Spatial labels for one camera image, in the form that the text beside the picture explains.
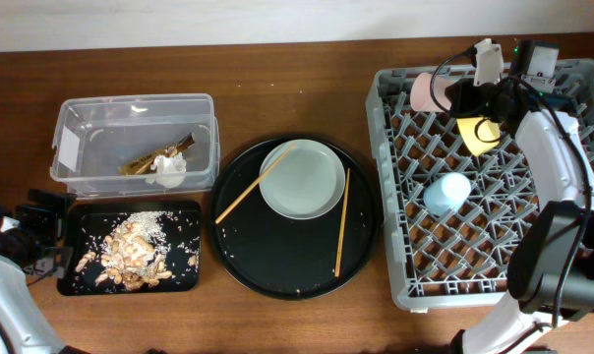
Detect yellow bowl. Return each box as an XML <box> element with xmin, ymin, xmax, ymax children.
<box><xmin>456</xmin><ymin>117</ymin><xmax>502</xmax><ymax>156</ymax></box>

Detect gold snack wrapper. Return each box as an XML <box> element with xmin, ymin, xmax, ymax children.
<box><xmin>119</xmin><ymin>133</ymin><xmax>195</xmax><ymax>175</ymax></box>

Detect pink plastic cup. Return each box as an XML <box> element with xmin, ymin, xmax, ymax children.
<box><xmin>410</xmin><ymin>73</ymin><xmax>453</xmax><ymax>112</ymax></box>

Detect peanut shell food scraps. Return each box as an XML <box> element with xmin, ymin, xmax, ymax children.
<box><xmin>73</xmin><ymin>210</ymin><xmax>200</xmax><ymax>291</ymax></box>

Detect white tissue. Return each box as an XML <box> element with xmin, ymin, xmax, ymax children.
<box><xmin>146</xmin><ymin>152</ymin><xmax>187</xmax><ymax>189</ymax></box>

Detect blue plastic cup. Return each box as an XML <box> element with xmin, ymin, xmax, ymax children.
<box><xmin>423</xmin><ymin>172</ymin><xmax>472</xmax><ymax>216</ymax></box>

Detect wooden chopstick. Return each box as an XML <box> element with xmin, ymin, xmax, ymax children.
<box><xmin>214</xmin><ymin>143</ymin><xmax>296</xmax><ymax>224</ymax></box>
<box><xmin>334</xmin><ymin>168</ymin><xmax>351</xmax><ymax>278</ymax></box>

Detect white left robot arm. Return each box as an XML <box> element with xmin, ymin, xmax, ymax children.
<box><xmin>0</xmin><ymin>189</ymin><xmax>80</xmax><ymax>353</ymax></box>

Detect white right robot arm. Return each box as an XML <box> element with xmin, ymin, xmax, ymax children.
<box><xmin>445</xmin><ymin>77</ymin><xmax>594</xmax><ymax>353</ymax></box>

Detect grey dishwasher rack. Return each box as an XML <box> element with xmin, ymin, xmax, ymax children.
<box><xmin>365</xmin><ymin>59</ymin><xmax>594</xmax><ymax>312</ymax></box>

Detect black rectangular tray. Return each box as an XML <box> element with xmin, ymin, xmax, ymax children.
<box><xmin>56</xmin><ymin>200</ymin><xmax>202</xmax><ymax>296</ymax></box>

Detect clear plastic bin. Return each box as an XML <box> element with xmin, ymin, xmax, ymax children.
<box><xmin>50</xmin><ymin>93</ymin><xmax>220</xmax><ymax>199</ymax></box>

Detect light grey plate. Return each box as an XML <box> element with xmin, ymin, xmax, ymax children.
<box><xmin>259</xmin><ymin>139</ymin><xmax>346</xmax><ymax>220</ymax></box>

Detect round black serving tray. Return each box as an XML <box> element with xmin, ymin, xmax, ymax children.
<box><xmin>208</xmin><ymin>135</ymin><xmax>383</xmax><ymax>300</ymax></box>

